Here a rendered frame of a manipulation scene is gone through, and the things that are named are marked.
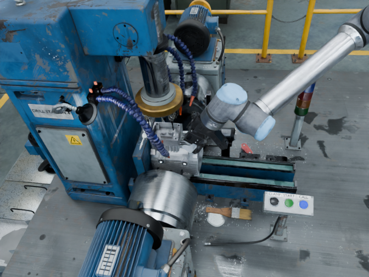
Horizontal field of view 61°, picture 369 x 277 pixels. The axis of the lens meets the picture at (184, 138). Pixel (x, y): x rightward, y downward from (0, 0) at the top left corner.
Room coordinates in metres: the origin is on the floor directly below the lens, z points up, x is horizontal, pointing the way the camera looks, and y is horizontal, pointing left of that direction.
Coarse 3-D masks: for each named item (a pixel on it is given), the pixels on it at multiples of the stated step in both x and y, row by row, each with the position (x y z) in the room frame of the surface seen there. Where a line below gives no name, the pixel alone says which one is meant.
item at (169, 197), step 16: (144, 176) 0.71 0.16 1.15; (160, 176) 0.69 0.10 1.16; (176, 176) 0.69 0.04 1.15; (144, 192) 0.63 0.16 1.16; (160, 192) 0.62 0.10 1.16; (176, 192) 0.62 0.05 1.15; (192, 192) 0.65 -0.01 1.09; (144, 208) 0.57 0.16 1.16; (160, 208) 0.56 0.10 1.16; (176, 208) 0.57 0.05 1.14; (192, 208) 0.60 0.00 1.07; (176, 224) 0.52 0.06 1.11
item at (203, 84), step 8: (176, 80) 1.27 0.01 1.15; (192, 80) 1.24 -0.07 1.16; (200, 80) 1.25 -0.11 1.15; (208, 80) 1.29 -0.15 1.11; (184, 88) 1.18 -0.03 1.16; (200, 88) 1.19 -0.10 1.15; (208, 88) 1.22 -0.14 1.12; (184, 96) 1.13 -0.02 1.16; (200, 96) 1.14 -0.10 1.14; (184, 104) 1.12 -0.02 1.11; (192, 104) 1.11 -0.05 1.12; (200, 104) 1.11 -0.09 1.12; (184, 112) 1.12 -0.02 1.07; (192, 112) 1.11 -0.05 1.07; (200, 112) 1.10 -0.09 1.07; (168, 120) 1.15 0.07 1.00; (176, 120) 1.14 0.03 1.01; (184, 120) 1.13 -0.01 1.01; (184, 128) 1.13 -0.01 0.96
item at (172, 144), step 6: (156, 126) 0.98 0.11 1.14; (162, 126) 0.99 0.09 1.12; (168, 126) 0.98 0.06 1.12; (174, 126) 0.97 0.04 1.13; (180, 126) 0.95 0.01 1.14; (156, 132) 0.96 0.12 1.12; (162, 132) 0.94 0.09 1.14; (168, 132) 0.93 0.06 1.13; (174, 132) 0.95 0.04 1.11; (180, 132) 0.92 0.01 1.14; (162, 138) 0.92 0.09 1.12; (168, 138) 0.92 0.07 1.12; (174, 138) 0.88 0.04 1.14; (180, 138) 0.91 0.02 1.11; (150, 144) 0.90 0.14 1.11; (168, 144) 0.88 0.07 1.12; (174, 144) 0.87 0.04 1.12; (156, 150) 0.89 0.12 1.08; (168, 150) 0.88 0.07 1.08; (174, 150) 0.87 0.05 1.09
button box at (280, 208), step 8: (264, 192) 0.63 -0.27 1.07; (272, 192) 0.62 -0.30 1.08; (264, 200) 0.60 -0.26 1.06; (280, 200) 0.59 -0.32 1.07; (296, 200) 0.58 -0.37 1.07; (304, 200) 0.58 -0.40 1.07; (312, 200) 0.58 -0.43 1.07; (264, 208) 0.58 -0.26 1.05; (272, 208) 0.57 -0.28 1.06; (280, 208) 0.57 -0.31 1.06; (288, 208) 0.56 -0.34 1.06; (296, 208) 0.56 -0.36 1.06; (312, 208) 0.55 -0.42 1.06; (304, 216) 0.55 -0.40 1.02; (312, 216) 0.53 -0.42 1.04
